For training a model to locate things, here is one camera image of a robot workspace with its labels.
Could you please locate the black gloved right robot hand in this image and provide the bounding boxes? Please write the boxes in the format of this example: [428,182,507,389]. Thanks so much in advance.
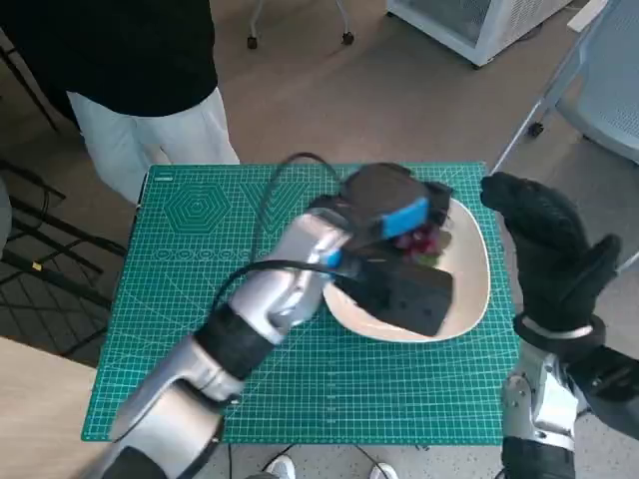
[479,172,623,333]

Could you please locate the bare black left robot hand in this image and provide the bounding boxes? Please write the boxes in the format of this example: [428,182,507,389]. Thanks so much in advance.
[309,163,453,251]

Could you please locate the red toy grape bunch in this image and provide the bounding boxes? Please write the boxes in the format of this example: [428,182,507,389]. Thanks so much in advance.
[391,222,456,268]

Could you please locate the white square plate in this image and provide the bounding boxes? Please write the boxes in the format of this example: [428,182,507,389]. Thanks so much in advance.
[321,198,491,343]

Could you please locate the pale blue mesh chair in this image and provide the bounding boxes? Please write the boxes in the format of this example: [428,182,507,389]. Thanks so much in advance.
[489,0,639,174]

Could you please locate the grey chair legs with casters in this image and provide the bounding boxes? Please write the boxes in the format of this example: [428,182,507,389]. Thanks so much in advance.
[244,0,355,51]

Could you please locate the green cutting mat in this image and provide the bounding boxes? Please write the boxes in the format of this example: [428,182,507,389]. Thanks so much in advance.
[80,162,505,447]

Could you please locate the white perforated cabinet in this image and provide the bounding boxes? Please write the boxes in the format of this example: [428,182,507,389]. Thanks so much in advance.
[384,0,575,71]

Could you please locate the white power strip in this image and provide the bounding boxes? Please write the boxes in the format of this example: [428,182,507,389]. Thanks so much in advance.
[568,0,608,33]

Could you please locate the black metal rack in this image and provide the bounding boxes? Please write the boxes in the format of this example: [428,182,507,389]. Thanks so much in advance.
[0,158,129,368]

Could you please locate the grey rounded seat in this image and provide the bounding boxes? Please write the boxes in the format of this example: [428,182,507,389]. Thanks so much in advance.
[0,179,13,253]

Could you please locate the light wooden desk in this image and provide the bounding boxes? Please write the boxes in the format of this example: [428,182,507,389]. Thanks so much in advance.
[0,336,101,479]

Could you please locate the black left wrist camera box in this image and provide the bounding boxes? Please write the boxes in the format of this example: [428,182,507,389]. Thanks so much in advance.
[331,263,456,341]

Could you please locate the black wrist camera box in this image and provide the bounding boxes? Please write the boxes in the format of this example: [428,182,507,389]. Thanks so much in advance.
[331,263,456,341]
[563,343,639,443]

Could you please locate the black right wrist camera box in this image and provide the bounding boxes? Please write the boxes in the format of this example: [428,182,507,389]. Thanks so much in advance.
[563,343,639,443]

